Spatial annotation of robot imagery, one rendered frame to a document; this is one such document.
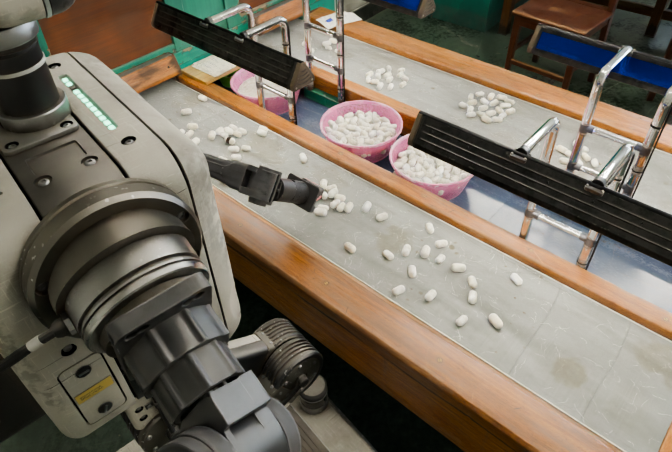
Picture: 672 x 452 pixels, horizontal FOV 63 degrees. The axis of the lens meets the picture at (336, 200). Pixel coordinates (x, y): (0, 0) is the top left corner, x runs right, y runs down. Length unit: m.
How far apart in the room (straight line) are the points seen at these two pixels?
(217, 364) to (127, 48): 1.68
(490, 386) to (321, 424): 0.46
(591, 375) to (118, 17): 1.70
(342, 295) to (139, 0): 1.24
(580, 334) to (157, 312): 1.04
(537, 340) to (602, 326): 0.15
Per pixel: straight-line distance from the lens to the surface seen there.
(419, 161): 1.68
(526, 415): 1.17
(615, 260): 1.62
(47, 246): 0.51
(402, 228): 1.46
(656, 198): 1.75
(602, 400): 1.27
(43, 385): 0.65
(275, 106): 1.99
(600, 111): 2.01
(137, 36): 2.07
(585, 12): 3.55
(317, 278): 1.31
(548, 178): 1.12
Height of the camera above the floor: 1.77
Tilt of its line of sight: 42 degrees down
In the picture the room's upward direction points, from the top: 2 degrees counter-clockwise
